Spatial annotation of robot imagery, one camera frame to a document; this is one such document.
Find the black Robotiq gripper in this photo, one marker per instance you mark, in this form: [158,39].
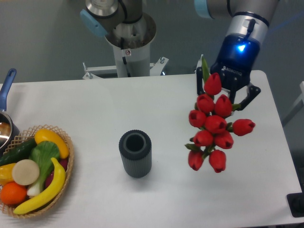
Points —
[234,64]

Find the red tulip bouquet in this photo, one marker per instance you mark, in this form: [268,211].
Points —
[209,116]

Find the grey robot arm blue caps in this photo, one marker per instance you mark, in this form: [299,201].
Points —
[250,18]

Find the dark grey ribbed vase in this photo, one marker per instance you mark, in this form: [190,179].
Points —
[135,148]

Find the black device at table edge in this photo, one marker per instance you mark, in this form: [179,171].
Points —
[296,204]

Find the red plastic radish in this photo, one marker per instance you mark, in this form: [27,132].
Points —
[64,164]

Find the yellow plastic squash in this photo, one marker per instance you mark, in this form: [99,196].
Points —
[48,135]

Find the green plastic bok choy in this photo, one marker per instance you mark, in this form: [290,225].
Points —
[42,155]

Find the yellow plastic banana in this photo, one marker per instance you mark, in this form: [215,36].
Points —
[47,194]

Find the woven wicker basket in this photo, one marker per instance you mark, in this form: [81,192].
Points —
[29,134]

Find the green plastic cucumber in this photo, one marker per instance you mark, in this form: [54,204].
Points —
[18,153]

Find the beige round disc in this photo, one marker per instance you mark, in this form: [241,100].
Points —
[25,172]

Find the yellow plastic pepper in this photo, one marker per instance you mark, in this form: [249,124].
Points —
[6,174]

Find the orange plastic fruit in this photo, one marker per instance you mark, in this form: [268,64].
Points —
[13,194]

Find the white frame at right edge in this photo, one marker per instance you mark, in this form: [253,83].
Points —
[296,107]

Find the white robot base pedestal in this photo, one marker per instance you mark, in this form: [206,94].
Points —
[131,45]

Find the blue handled saucepan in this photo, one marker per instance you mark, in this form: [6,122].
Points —
[8,130]

